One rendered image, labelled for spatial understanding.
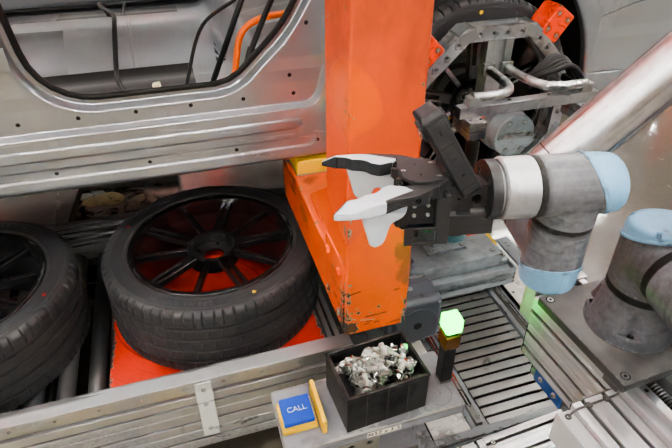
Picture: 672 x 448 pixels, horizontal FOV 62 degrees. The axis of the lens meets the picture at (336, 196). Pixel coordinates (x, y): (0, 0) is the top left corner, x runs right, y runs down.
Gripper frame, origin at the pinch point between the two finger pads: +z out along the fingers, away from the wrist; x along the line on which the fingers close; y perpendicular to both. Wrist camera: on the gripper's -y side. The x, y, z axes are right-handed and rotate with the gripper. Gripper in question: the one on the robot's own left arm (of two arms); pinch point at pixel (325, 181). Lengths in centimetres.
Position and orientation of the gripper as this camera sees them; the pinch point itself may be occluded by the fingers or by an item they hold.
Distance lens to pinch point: 63.8
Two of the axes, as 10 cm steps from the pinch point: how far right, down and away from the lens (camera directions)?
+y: 0.2, 9.0, 4.3
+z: -9.9, 0.6, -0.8
